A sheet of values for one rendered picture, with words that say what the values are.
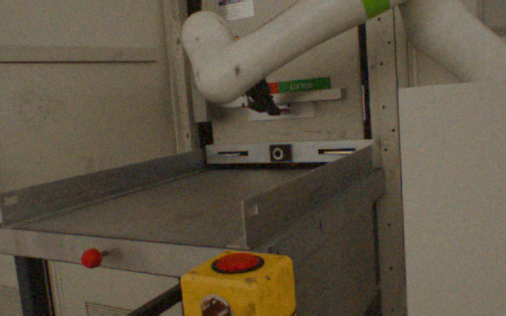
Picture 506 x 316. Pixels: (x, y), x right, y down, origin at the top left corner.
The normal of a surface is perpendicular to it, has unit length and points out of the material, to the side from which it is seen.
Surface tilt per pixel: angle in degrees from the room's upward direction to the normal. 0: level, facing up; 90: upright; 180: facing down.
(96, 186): 90
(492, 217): 90
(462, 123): 90
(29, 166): 90
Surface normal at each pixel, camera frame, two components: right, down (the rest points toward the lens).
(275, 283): 0.88, -0.01
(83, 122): 0.70, 0.03
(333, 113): -0.48, 0.15
